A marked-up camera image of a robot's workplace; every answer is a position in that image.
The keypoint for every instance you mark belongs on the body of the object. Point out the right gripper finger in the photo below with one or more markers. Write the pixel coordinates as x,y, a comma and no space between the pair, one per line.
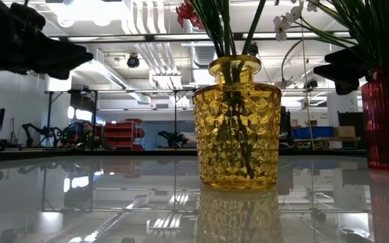
350,55
343,76

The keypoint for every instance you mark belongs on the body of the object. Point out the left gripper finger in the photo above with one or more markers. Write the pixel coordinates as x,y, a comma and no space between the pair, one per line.
66,54
59,71

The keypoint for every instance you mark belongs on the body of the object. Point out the large white flower bunch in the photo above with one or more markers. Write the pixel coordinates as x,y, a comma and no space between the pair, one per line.
380,30

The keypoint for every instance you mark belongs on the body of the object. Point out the red glass vase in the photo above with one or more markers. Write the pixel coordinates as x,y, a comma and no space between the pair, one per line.
387,128

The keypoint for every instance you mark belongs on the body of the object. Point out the small white blossom sprig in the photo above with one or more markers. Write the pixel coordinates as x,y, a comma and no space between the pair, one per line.
281,27

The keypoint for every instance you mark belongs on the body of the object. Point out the yellow glass vase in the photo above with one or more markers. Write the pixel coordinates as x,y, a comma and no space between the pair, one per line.
258,135

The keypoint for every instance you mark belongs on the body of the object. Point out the black background robot arm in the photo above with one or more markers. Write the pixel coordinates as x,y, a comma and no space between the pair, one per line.
172,137
29,128

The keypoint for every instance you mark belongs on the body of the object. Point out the black background panel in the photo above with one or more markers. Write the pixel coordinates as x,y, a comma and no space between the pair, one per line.
351,130

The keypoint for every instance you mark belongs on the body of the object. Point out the cardboard box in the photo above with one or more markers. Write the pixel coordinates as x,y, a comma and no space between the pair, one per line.
344,131

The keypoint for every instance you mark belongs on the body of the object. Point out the person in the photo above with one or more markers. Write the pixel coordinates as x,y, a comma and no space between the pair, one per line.
87,127

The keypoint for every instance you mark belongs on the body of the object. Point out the blue storage bin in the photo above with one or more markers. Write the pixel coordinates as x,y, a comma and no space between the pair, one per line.
312,132

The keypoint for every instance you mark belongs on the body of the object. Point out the red storage bin shelf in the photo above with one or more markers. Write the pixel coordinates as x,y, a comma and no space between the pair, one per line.
123,133

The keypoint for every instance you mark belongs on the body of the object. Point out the black hanging camera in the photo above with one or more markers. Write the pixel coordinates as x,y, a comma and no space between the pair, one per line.
253,49
311,84
133,60

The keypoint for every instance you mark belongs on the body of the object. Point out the black background rig frame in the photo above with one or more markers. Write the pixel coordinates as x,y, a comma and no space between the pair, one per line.
49,114

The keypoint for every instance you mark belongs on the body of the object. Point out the black overhead frame bar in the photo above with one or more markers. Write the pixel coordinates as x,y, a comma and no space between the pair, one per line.
147,38

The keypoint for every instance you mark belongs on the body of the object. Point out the white ceiling duct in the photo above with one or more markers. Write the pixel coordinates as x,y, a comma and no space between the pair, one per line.
157,57

